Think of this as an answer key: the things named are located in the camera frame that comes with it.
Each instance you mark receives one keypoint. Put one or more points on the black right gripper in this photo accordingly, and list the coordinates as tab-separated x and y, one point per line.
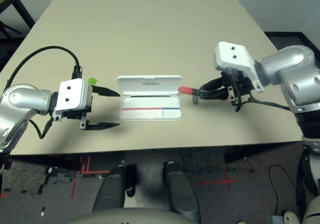
238	86

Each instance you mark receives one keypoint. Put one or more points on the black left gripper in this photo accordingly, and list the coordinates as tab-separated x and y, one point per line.
84	123

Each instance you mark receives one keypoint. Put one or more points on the small dark grey eraser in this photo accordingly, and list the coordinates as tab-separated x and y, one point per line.
195	99

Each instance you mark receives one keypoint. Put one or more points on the green highlighter pen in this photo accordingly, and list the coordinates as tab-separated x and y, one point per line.
92	80

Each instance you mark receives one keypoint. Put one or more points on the black marker with red cap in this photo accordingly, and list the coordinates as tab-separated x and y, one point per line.
186	90

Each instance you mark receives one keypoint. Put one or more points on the white plastic pencil case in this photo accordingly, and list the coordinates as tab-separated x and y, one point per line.
150	84

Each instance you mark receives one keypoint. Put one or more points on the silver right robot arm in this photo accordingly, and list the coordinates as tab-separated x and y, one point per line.
295	67

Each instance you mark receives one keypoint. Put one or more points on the dark grey left robot leg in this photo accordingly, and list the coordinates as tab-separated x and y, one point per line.
110	189

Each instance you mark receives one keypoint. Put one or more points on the dark grey robot leg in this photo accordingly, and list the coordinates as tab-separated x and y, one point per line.
110	189
180	191

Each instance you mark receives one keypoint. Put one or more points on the red floor tape lines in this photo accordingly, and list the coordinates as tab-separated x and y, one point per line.
74	186

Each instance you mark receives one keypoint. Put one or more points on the large red tape cross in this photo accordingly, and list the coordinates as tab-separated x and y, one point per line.
227	181

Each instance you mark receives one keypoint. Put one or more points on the dark grey right robot leg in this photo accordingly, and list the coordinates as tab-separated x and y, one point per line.
180	191

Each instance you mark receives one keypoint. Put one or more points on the grey robot torso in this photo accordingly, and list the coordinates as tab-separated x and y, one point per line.
125	217

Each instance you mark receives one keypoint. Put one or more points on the black tripod stand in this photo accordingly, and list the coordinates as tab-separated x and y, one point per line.
10	30

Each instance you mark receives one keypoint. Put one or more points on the black framed side table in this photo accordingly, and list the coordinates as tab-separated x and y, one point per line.
25	12

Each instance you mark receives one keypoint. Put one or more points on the blue grey box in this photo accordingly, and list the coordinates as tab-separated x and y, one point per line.
277	220

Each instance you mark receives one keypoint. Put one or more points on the white perforated sneaker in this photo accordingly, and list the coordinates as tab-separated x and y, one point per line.
291	217

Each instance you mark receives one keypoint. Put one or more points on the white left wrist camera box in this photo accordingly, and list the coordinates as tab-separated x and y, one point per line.
72	94

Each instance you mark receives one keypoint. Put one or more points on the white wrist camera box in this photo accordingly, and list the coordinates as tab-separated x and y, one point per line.
72	94
232	57

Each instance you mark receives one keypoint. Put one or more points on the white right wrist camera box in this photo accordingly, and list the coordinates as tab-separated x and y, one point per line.
232	57

